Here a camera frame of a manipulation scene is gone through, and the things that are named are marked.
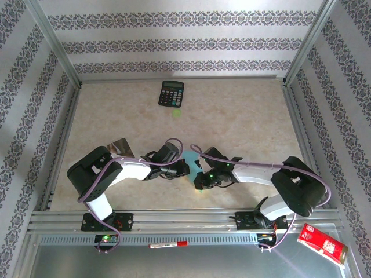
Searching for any light blue paper sheet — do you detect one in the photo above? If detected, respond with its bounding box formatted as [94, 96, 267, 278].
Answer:
[181, 150, 203, 188]

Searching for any grey metal sheet panel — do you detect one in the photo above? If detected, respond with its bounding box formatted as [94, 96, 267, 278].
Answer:
[28, 244, 353, 278]

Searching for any red white marker pen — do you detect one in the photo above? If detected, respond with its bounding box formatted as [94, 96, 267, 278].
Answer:
[148, 240, 188, 249]

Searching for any black calculator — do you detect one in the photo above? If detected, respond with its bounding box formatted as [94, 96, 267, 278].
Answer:
[158, 80, 185, 108]

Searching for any small controller board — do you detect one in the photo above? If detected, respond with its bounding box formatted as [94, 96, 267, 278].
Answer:
[94, 234, 118, 246]
[257, 233, 276, 247]

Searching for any red carton box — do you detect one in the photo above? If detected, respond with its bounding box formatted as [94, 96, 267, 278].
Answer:
[296, 222, 348, 266]

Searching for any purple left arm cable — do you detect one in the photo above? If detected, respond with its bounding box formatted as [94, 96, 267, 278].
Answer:
[77, 137, 185, 254]

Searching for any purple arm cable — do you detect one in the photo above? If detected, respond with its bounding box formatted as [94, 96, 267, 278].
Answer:
[190, 144, 331, 253]
[77, 137, 185, 254]

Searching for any aluminium mounting rail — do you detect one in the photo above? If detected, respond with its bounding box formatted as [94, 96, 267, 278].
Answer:
[27, 210, 344, 232]

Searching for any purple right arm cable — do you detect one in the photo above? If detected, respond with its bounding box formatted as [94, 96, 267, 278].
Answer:
[190, 144, 331, 253]

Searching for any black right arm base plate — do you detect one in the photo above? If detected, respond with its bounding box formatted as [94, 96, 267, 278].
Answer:
[235, 211, 289, 232]

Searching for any grey slotted cable duct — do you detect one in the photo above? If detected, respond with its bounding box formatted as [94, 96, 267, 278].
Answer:
[37, 233, 261, 246]

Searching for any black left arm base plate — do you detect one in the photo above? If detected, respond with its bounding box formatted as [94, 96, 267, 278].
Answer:
[81, 212, 134, 232]

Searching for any aluminium back rail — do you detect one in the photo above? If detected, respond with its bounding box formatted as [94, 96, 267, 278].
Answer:
[79, 75, 286, 83]

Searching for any aluminium side rail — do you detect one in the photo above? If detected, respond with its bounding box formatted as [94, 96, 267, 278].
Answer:
[282, 81, 340, 210]
[40, 83, 82, 211]

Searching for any aluminium frame post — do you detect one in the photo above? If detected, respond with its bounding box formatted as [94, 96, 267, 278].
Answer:
[284, 0, 341, 85]
[26, 0, 82, 87]

